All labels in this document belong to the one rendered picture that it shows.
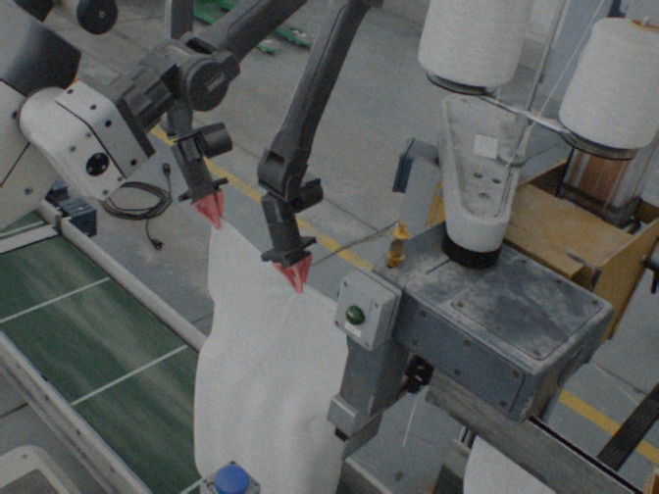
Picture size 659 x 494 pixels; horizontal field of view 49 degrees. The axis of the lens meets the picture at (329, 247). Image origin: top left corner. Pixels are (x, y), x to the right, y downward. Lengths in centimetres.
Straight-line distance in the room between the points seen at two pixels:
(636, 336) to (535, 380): 262
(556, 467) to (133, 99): 84
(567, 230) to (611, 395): 195
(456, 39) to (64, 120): 60
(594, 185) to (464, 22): 40
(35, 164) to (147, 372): 115
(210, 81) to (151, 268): 222
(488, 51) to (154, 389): 139
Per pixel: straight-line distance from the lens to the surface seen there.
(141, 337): 232
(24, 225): 284
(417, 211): 148
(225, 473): 137
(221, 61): 108
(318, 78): 129
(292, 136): 131
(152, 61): 109
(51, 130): 101
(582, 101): 112
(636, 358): 345
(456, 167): 120
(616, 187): 138
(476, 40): 119
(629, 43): 109
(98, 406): 213
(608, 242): 130
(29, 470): 216
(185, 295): 309
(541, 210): 133
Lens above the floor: 193
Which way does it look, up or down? 33 degrees down
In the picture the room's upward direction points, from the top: 11 degrees clockwise
